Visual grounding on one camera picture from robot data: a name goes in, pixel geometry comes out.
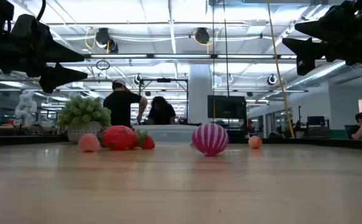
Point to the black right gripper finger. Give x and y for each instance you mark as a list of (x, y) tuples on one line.
[(307, 53), (321, 28)]

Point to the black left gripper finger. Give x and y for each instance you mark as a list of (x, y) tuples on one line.
[(61, 53), (59, 77)]

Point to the large pink toy peach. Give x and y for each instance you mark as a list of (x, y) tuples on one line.
[(89, 142)]

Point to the small pink toy peach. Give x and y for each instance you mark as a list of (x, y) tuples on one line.
[(255, 142)]

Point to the small red toy strawberry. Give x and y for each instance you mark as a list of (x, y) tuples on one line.
[(148, 143)]

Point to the clear plastic tupperware container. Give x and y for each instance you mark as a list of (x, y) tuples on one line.
[(168, 133)]

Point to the green plant in white pot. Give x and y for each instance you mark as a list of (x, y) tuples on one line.
[(84, 112)]

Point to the white humanoid robot figure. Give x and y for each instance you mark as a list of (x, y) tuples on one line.
[(25, 107)]

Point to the person with cap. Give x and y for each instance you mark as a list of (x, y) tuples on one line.
[(122, 105)]

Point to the black equipment cart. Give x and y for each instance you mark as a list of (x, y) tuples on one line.
[(316, 126)]

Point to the dark office chair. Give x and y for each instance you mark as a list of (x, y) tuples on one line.
[(349, 131)]

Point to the black monitor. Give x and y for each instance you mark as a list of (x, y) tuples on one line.
[(227, 106)]

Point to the person with dark hair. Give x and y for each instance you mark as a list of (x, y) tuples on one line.
[(161, 113)]

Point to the long ceiling light bar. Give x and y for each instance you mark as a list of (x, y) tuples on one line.
[(181, 56)]

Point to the pink white striped ball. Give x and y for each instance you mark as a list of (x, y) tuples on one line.
[(210, 139)]

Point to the black aluminium table frame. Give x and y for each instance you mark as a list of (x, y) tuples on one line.
[(13, 140)]

